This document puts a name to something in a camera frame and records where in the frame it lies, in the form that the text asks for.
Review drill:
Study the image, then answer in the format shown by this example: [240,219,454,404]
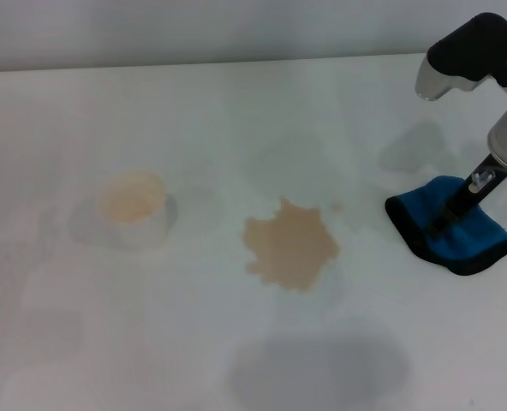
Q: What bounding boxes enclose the brown liquid stain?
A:
[242,196,343,296]

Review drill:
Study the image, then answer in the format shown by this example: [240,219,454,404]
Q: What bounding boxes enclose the white paper cup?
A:
[95,170,180,251]

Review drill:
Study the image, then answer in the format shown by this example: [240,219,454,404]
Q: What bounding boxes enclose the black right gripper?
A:
[425,152,507,240]

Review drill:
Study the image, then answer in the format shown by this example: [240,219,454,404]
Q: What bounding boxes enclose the blue rag with black trim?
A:
[384,175,507,277]

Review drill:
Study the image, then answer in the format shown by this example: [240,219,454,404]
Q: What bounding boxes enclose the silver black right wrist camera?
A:
[415,11,507,103]

